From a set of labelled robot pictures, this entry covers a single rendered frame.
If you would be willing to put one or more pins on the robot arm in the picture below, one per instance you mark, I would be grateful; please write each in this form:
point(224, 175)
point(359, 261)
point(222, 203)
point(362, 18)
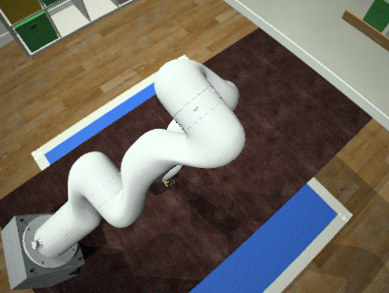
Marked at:
point(205, 133)

